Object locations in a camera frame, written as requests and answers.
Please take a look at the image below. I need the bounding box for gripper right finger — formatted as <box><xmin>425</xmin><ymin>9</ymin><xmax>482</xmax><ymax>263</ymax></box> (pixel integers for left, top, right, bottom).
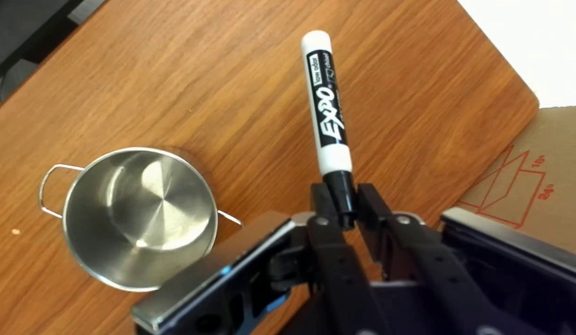
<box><xmin>357</xmin><ymin>183</ymin><xmax>576</xmax><ymax>335</ymax></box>

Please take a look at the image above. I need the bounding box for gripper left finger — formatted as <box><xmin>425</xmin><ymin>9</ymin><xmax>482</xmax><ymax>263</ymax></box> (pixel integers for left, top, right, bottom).
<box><xmin>132</xmin><ymin>183</ymin><xmax>387</xmax><ymax>335</ymax></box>

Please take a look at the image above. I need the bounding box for black and white marker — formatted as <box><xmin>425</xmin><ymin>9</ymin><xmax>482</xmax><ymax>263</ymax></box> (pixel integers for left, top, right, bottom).
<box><xmin>301</xmin><ymin>30</ymin><xmax>358</xmax><ymax>231</ymax></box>

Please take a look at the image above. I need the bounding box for brown cardboard box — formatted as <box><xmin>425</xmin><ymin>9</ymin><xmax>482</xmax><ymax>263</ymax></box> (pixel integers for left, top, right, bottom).
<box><xmin>439</xmin><ymin>106</ymin><xmax>576</xmax><ymax>259</ymax></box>

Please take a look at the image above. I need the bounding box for silver pot with handles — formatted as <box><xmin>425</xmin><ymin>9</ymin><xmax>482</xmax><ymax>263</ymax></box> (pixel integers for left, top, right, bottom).
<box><xmin>39</xmin><ymin>147</ymin><xmax>244</xmax><ymax>293</ymax></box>

